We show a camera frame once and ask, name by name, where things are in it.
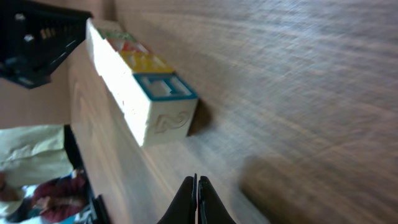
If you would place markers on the white block letter E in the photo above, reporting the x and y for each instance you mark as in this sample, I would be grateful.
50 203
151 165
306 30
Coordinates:
159 108

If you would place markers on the person in maroon clothing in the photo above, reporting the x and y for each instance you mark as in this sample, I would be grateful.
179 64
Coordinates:
54 200

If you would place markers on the beige paper bag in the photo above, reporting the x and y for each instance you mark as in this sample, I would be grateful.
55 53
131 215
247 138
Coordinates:
31 155

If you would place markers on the white block numeral one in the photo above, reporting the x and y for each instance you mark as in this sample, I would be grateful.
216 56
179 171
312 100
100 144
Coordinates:
120 81

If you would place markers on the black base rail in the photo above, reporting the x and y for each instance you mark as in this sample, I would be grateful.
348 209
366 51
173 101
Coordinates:
36 38

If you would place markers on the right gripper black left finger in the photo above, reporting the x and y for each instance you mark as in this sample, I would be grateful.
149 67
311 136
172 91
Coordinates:
182 209

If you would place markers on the white block red W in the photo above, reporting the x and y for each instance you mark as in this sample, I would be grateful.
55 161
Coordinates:
117 40

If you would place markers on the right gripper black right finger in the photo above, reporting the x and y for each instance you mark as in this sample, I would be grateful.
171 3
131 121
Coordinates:
210 207

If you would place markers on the white block green O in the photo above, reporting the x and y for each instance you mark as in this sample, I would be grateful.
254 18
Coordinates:
118 54

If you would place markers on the white block paw print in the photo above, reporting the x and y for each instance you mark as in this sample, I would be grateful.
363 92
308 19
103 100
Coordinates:
97 28

